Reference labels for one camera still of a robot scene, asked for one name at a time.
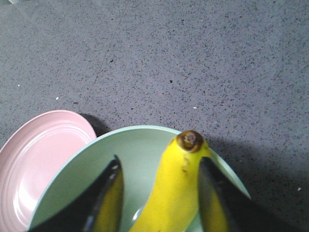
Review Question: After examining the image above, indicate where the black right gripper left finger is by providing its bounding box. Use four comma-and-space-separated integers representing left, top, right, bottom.
29, 155, 124, 232

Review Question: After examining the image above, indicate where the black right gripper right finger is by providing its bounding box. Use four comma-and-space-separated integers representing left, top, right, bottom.
198, 157, 297, 232

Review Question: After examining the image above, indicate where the yellow banana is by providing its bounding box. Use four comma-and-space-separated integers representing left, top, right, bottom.
130, 130, 211, 232

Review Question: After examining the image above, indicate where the green bowl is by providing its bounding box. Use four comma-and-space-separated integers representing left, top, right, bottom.
28, 126, 247, 232

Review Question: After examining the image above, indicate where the pink plate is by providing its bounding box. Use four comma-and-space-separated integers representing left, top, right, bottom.
0, 110, 97, 232

